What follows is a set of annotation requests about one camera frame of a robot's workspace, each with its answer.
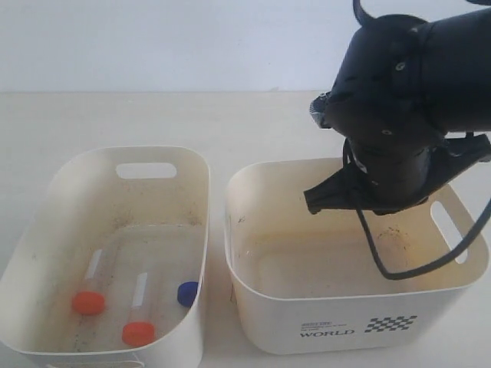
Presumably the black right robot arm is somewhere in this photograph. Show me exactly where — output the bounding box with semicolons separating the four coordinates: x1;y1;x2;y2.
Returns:
305;2;490;215

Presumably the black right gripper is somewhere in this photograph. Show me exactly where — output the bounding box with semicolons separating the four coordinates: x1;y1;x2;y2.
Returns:
304;134;490;215

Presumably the flat black ribbon cable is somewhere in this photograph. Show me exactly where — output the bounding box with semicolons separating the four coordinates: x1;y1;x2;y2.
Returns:
351;0;375;24

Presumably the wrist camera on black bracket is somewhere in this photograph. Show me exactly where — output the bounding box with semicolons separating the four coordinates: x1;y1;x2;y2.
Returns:
309;91;331;129

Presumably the clear tube blue cap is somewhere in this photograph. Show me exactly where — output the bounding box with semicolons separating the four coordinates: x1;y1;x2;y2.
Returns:
176;281;199;308

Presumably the cream plastic bin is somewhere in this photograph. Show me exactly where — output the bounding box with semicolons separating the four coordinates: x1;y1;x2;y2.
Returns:
225;158;489;355
1;146;210;367

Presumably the clear tube orange cap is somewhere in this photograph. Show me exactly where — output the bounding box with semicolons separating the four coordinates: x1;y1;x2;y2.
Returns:
71;248;105;316
121;271;156;347

